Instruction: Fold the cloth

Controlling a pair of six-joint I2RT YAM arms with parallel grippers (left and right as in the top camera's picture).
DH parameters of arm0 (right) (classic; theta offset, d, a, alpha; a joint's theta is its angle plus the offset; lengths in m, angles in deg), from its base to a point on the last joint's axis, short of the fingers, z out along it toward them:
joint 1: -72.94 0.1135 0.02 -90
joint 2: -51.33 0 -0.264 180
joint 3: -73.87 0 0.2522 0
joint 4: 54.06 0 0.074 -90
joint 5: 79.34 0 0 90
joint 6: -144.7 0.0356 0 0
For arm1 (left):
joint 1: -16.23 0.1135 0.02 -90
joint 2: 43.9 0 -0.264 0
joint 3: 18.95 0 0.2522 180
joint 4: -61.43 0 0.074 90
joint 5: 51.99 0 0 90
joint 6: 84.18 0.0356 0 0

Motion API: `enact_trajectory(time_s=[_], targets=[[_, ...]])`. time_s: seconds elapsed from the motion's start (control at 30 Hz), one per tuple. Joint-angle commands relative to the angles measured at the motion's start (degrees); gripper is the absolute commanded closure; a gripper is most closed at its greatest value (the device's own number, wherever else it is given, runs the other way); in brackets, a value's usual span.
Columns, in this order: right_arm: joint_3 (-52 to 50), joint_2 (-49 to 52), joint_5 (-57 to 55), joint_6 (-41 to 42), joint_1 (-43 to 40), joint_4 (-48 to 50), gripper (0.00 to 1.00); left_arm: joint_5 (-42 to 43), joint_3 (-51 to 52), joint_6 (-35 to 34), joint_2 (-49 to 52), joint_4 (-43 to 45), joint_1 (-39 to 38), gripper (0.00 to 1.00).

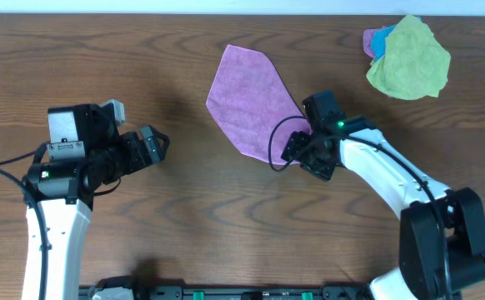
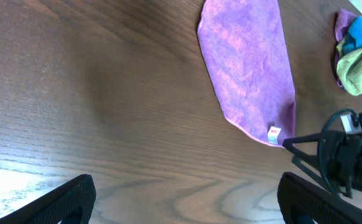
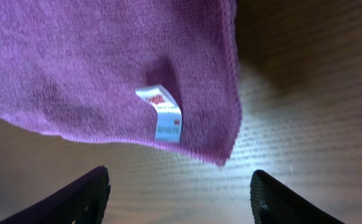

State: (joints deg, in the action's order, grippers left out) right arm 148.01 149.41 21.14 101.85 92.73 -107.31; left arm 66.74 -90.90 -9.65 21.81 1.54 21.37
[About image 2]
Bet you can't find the purple microfiber cloth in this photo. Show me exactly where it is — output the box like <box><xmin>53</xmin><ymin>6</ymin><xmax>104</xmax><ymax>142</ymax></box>
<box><xmin>197</xmin><ymin>0</ymin><xmax>296</xmax><ymax>147</ymax></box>

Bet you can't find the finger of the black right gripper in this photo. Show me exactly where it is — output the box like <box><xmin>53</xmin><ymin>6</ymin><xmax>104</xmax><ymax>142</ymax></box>
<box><xmin>282</xmin><ymin>133</ymin><xmax>326</xmax><ymax>156</ymax></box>
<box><xmin>292</xmin><ymin>155</ymin><xmax>340</xmax><ymax>195</ymax></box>

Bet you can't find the green microfiber cloth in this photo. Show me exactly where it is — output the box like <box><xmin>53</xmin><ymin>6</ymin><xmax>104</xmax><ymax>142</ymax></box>
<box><xmin>336</xmin><ymin>37</ymin><xmax>362</xmax><ymax>96</ymax></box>

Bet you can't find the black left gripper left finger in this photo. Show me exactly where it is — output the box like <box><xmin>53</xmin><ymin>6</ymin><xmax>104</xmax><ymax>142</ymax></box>
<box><xmin>0</xmin><ymin>174</ymin><xmax>96</xmax><ymax>224</ymax></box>

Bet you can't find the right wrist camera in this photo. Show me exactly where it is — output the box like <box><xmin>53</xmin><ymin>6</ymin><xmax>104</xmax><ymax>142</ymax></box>
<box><xmin>340</xmin><ymin>114</ymin><xmax>362</xmax><ymax>134</ymax></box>

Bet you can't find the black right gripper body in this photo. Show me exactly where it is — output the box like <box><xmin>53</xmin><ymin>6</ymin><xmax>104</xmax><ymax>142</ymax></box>
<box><xmin>323</xmin><ymin>109</ymin><xmax>362</xmax><ymax>198</ymax></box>

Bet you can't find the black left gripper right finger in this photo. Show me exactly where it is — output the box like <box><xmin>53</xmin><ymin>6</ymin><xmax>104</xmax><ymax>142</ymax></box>
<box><xmin>277</xmin><ymin>172</ymin><xmax>362</xmax><ymax>224</ymax></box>

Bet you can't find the blue microfiber cloth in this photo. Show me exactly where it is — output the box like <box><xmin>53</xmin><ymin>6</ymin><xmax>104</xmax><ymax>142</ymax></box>
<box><xmin>342</xmin><ymin>16</ymin><xmax>362</xmax><ymax>55</ymax></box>

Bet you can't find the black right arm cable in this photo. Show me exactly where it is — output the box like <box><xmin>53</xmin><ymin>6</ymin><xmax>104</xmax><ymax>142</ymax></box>
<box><xmin>317</xmin><ymin>108</ymin><xmax>362</xmax><ymax>214</ymax></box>

